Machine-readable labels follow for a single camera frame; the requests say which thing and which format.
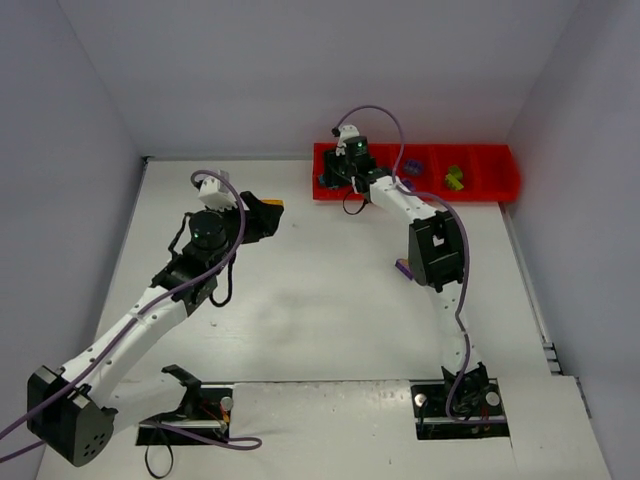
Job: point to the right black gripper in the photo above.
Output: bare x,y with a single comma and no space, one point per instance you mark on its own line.
335,171

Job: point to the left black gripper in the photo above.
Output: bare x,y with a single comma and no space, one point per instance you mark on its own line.
252,217

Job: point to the yellow lego brick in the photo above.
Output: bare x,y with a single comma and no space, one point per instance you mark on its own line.
273,202

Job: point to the lilac rounded lego plate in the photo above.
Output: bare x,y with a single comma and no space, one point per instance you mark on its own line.
408,184

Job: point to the purple curved lego brick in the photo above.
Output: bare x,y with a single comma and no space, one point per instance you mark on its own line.
413,168

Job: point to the lime green small lego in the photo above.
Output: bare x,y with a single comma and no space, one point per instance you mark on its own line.
453,183

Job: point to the lime green lego brick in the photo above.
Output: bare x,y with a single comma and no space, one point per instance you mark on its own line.
455,171

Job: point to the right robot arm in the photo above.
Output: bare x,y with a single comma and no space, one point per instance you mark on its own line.
438,259

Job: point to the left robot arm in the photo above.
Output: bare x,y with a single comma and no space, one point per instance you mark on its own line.
78,407

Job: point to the red divided sorting bin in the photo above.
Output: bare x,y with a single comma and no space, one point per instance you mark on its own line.
490,172

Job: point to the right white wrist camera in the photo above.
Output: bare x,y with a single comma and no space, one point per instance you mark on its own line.
343,133

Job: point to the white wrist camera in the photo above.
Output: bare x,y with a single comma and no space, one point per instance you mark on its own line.
343,133
215,195

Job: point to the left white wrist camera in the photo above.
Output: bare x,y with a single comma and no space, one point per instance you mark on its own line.
215,195

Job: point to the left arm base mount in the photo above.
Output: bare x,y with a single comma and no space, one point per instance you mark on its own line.
205,410

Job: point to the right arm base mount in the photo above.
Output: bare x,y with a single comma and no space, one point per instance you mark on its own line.
479,416

